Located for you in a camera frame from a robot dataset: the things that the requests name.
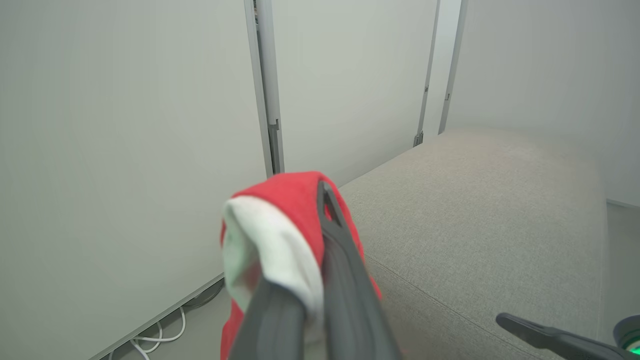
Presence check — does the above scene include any grey fabric sofa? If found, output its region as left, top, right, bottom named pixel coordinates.
left=305, top=127, right=608, bottom=360

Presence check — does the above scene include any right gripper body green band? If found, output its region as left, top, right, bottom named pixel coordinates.
left=614, top=314, right=640, bottom=355

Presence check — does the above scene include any grey metal partition post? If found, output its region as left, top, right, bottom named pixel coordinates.
left=439, top=0, right=469, bottom=135
left=414, top=0, right=442, bottom=147
left=244, top=0, right=286, bottom=178

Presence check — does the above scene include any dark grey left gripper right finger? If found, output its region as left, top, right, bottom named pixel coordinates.
left=316, top=181, right=401, bottom=360

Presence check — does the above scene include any red and white garment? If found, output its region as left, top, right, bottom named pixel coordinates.
left=220, top=171, right=383, bottom=360

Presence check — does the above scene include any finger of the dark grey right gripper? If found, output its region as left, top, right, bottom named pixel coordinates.
left=496, top=312, right=640, bottom=360

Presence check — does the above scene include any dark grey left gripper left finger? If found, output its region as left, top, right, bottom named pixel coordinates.
left=229, top=276, right=307, bottom=360

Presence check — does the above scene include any white cable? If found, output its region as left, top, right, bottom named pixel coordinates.
left=109, top=306, right=187, bottom=360

